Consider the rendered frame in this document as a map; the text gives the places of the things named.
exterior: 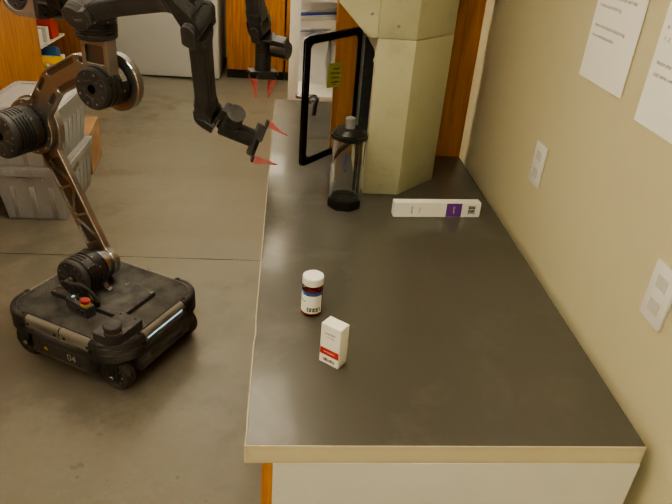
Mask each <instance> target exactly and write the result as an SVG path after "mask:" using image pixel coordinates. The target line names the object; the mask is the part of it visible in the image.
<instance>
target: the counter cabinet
mask: <svg viewBox="0 0 672 504"><path fill-rule="evenodd" d="M639 466H640V463H262V471H261V504H623V502H624V500H625V497H626V495H627V493H628V491H629V488H630V486H631V484H632V482H633V479H634V477H635V475H636V473H637V470H638V468H639Z"/></svg>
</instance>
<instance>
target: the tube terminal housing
mask: <svg viewBox="0 0 672 504"><path fill-rule="evenodd" d="M459 1H460V0H381V9H380V19H379V29H378V37H377V38H370V37H368V36H367V35H366V34H365V39H366V36H367V37H368V39H369V40H370V42H371V44H372V46H373V48H374V50H375V57H374V67H373V77H372V88H371V109H370V119H369V123H368V128H367V132H368V134H369V136H368V140H367V141H366V149H365V159H364V167H363V168H362V178H361V189H362V193H368V194H393V195H397V194H399V193H402V192H404V191H406V190H408V189H411V188H413V187H415V186H417V185H420V184H422V183H424V182H426V181H428V180H431V179H432V174H433V167H434V161H435V155H436V148H437V142H438V135H439V129H440V123H441V116H442V110H443V104H444V97H445V91H446V85H447V78H448V72H449V65H450V59H451V53H452V46H453V40H454V33H455V27H456V20H457V14H458V8H459Z"/></svg>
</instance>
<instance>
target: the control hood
mask: <svg viewBox="0 0 672 504"><path fill-rule="evenodd" d="M339 2H340V3H341V4H342V6H343V7H344V8H345V9H346V11H347V12H348V13H349V14H350V15H351V17H352V18H353V19H354V20H355V22H356V23H357V24H358V25H359V26H360V28H361V29H362V30H363V31H364V33H365V34H366V35H367V36H368V37H370V38H377V37H378V29H379V19H380V9H381V0H339Z"/></svg>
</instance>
